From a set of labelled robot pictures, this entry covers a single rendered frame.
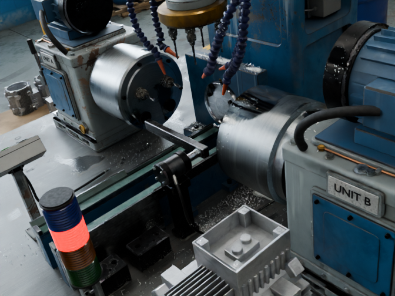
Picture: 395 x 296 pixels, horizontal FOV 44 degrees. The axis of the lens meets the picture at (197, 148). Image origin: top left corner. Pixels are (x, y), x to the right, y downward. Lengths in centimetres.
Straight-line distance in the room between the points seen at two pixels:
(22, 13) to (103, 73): 547
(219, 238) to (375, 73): 37
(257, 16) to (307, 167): 59
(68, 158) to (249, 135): 87
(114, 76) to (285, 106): 60
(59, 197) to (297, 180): 45
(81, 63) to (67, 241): 88
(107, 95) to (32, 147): 31
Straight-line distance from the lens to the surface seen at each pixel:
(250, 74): 131
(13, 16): 695
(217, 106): 146
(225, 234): 83
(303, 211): 102
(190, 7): 123
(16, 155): 134
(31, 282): 135
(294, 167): 97
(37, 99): 390
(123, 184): 135
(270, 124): 106
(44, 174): 175
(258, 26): 142
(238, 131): 110
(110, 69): 153
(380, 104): 82
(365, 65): 87
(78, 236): 86
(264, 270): 79
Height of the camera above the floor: 168
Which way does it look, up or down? 32 degrees down
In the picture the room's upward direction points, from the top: 10 degrees counter-clockwise
